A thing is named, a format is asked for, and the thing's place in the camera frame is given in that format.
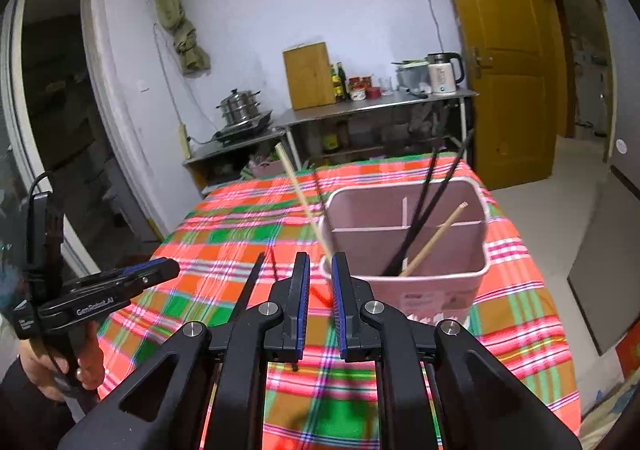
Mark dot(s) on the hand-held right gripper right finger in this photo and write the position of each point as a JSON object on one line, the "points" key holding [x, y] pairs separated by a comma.
{"points": [[340, 310]]}

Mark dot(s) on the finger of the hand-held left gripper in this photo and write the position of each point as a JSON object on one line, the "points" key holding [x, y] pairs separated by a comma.
{"points": [[110, 282], [155, 270]]}

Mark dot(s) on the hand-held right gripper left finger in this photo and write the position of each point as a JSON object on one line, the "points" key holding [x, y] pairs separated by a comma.
{"points": [[300, 310]]}

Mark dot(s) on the pink plastic utensil holder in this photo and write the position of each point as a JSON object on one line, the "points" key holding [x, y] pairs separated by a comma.
{"points": [[450, 295]]}

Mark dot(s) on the light wooden chopstick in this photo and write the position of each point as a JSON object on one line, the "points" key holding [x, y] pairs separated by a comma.
{"points": [[435, 237], [300, 195]]}

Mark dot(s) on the black chopstick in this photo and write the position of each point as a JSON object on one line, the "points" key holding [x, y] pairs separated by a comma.
{"points": [[274, 265], [450, 169], [319, 190], [425, 190]]}

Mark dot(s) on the person's left forearm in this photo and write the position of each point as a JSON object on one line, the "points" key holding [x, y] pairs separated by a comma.
{"points": [[30, 410]]}

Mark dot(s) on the person's left hand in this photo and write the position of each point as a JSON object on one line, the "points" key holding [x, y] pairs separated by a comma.
{"points": [[87, 370]]}

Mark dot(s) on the plaid tablecloth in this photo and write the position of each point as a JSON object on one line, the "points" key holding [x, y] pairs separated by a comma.
{"points": [[210, 240]]}

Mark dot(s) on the yellowish power strip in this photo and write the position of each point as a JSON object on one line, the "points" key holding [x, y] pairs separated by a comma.
{"points": [[184, 142]]}

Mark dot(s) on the low metal counter shelf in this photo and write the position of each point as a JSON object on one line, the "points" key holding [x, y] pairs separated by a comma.
{"points": [[225, 152]]}

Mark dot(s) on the black cooktop stove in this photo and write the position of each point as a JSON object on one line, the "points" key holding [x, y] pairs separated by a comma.
{"points": [[240, 129]]}

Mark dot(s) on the steel steamer pot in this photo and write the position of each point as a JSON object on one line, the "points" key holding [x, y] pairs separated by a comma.
{"points": [[240, 107]]}

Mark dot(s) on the steel kitchen table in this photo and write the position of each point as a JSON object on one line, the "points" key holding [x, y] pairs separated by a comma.
{"points": [[380, 104]]}

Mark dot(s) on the red round container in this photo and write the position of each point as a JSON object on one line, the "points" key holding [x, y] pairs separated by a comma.
{"points": [[373, 92]]}

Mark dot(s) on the clear drinking glass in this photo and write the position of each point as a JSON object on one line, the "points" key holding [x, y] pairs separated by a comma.
{"points": [[386, 86]]}

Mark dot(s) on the wooden cutting board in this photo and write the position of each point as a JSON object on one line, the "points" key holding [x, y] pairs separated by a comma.
{"points": [[307, 77]]}

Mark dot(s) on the grey rice cooker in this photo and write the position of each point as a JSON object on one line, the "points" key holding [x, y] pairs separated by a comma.
{"points": [[411, 77]]}

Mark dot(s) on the white electric kettle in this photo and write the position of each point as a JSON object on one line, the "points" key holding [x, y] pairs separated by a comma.
{"points": [[442, 74]]}

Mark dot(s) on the red box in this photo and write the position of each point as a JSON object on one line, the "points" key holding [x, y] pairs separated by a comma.
{"points": [[629, 355]]}

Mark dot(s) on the yellow wooden door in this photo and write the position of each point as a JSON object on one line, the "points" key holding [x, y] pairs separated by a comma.
{"points": [[500, 54]]}

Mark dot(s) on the grey refrigerator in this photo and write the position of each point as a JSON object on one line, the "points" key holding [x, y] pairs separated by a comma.
{"points": [[620, 79]]}

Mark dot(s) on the white arched door frame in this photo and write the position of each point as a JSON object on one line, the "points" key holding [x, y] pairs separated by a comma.
{"points": [[115, 104]]}

